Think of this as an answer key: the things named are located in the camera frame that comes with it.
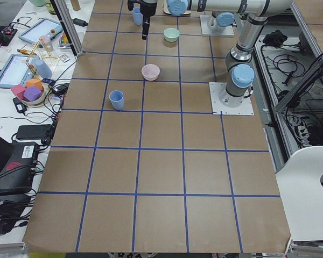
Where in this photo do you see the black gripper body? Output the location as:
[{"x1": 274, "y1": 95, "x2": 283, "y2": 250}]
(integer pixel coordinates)
[{"x1": 127, "y1": 0, "x2": 158, "y2": 17}]

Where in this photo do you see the blue cup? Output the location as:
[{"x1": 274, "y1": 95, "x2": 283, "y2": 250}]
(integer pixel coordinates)
[
  {"x1": 109, "y1": 90, "x2": 124, "y2": 110},
  {"x1": 132, "y1": 7, "x2": 143, "y2": 25}
]

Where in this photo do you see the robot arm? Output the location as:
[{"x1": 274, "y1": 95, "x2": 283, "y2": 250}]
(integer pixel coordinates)
[
  {"x1": 167, "y1": 0, "x2": 292, "y2": 70},
  {"x1": 127, "y1": 1, "x2": 234, "y2": 40}
]

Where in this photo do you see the green bowl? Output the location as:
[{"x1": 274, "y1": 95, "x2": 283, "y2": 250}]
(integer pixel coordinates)
[{"x1": 163, "y1": 27, "x2": 180, "y2": 42}]

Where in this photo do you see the pink bowl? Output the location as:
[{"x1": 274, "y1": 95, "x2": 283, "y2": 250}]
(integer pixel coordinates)
[{"x1": 141, "y1": 64, "x2": 160, "y2": 81}]

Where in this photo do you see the blue tablet far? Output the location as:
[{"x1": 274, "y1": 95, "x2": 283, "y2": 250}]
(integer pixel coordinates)
[{"x1": 18, "y1": 18, "x2": 63, "y2": 44}]

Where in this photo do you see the blue tablet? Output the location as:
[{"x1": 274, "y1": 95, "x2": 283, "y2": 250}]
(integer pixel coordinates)
[
  {"x1": 18, "y1": 18, "x2": 63, "y2": 44},
  {"x1": 0, "y1": 54, "x2": 33, "y2": 89}
]

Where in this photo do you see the lavender cylinder block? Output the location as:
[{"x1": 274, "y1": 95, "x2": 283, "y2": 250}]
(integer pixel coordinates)
[{"x1": 35, "y1": 60, "x2": 52, "y2": 78}]

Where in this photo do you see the bowl of foam blocks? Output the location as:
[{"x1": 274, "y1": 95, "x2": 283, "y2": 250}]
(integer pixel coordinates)
[{"x1": 11, "y1": 78, "x2": 46, "y2": 108}]

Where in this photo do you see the blue tablet near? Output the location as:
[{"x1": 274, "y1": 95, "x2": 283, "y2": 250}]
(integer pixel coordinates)
[{"x1": 0, "y1": 54, "x2": 33, "y2": 89}]

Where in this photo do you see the black power adapter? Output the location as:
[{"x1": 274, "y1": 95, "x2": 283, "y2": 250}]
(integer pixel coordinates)
[{"x1": 16, "y1": 124, "x2": 51, "y2": 140}]

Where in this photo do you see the black laptop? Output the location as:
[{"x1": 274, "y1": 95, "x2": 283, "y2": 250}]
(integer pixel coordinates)
[{"x1": 0, "y1": 137, "x2": 38, "y2": 196}]

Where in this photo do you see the white chair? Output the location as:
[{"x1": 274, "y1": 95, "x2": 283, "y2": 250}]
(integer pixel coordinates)
[{"x1": 276, "y1": 146, "x2": 323, "y2": 241}]

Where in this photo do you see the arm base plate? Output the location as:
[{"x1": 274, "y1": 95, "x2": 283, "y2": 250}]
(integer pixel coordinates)
[
  {"x1": 209, "y1": 82, "x2": 254, "y2": 116},
  {"x1": 200, "y1": 15, "x2": 234, "y2": 38}
]

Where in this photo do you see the aluminium frame post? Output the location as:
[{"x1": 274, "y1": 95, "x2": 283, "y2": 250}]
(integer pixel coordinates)
[{"x1": 51, "y1": 0, "x2": 83, "y2": 57}]

